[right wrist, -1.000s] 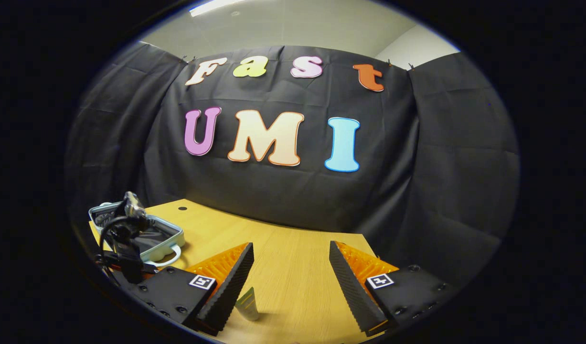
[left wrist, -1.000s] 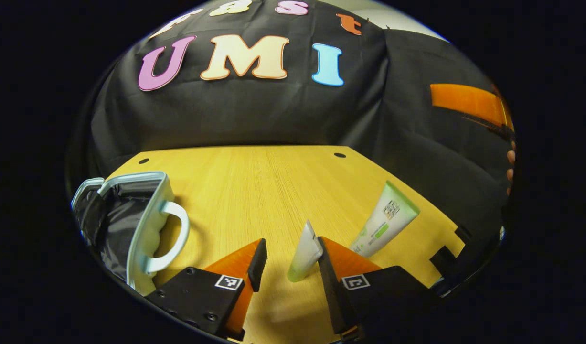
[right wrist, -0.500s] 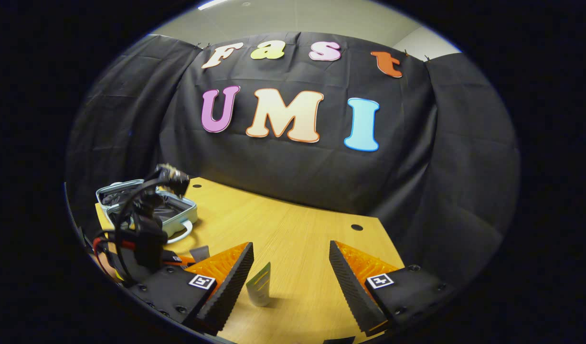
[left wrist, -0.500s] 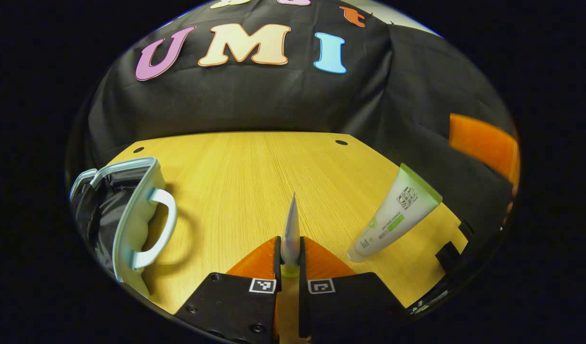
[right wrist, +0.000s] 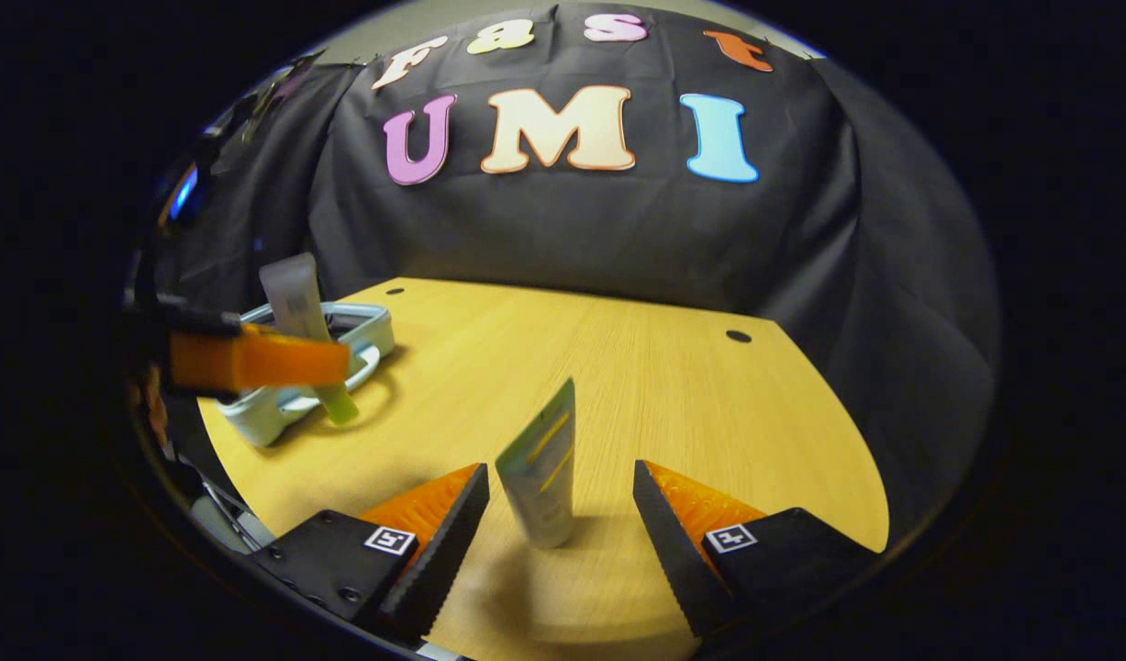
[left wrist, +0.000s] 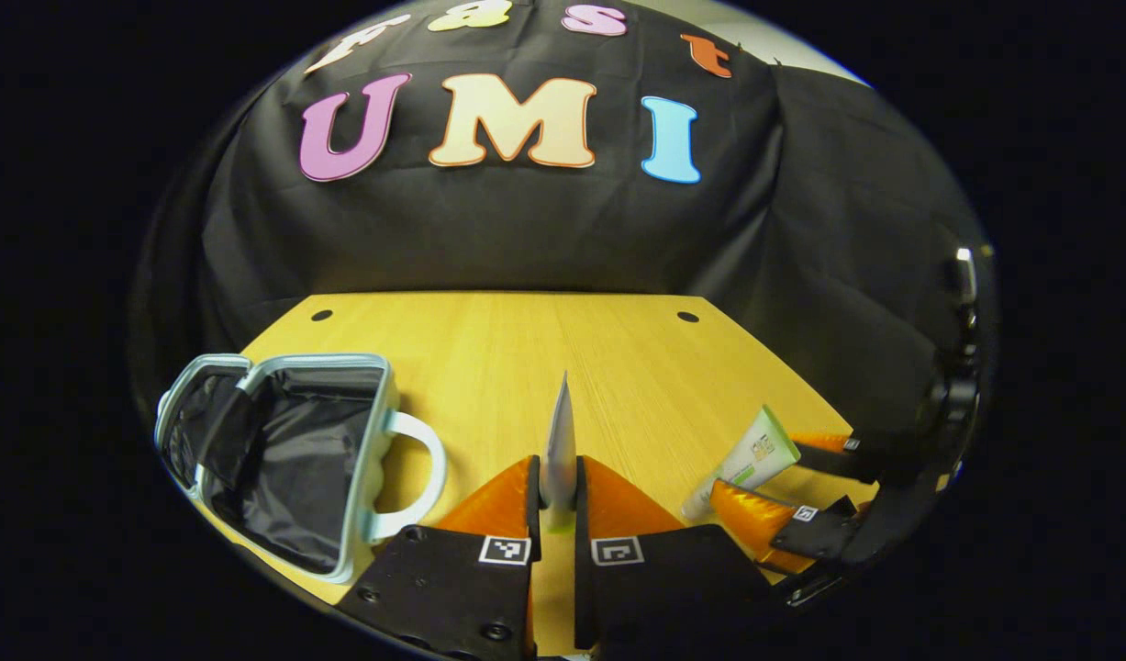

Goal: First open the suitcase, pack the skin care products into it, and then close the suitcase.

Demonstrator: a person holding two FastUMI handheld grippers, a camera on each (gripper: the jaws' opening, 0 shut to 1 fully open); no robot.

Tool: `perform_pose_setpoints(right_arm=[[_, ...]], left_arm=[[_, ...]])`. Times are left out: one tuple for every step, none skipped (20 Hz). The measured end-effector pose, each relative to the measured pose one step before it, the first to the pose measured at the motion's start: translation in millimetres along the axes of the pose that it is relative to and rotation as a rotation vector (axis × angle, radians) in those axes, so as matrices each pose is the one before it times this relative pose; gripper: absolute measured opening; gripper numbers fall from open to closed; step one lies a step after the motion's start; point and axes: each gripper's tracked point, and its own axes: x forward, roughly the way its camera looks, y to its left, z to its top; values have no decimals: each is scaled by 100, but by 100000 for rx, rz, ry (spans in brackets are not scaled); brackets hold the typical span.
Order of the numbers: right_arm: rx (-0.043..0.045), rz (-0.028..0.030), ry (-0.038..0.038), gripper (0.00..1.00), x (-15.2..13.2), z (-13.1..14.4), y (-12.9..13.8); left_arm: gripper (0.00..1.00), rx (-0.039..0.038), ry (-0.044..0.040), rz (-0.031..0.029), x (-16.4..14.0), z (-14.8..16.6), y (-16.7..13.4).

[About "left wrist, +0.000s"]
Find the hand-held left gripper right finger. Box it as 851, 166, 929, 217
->
574, 454, 786, 655

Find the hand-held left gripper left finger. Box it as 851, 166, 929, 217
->
336, 454, 542, 661

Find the white and green cream tube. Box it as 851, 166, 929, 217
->
540, 372, 579, 535
680, 404, 802, 522

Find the white suitcase with handle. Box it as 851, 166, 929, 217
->
154, 353, 449, 586

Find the black backdrop cloth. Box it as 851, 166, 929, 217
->
131, 0, 995, 442

